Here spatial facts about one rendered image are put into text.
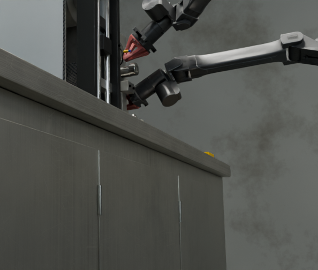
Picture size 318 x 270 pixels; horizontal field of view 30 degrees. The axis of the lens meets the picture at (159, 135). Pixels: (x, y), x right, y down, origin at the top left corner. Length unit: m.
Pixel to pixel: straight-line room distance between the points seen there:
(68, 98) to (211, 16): 3.30
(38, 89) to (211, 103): 3.19
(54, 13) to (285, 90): 2.57
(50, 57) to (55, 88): 0.69
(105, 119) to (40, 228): 0.27
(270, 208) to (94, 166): 2.87
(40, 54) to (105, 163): 0.58
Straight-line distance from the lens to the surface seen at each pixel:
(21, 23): 1.69
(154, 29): 1.88
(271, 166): 3.91
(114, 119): 1.12
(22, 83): 0.84
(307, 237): 3.88
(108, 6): 1.61
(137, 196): 1.27
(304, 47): 1.87
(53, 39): 1.62
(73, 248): 1.00
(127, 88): 1.81
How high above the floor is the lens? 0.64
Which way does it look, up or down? 11 degrees up
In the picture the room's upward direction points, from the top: 1 degrees counter-clockwise
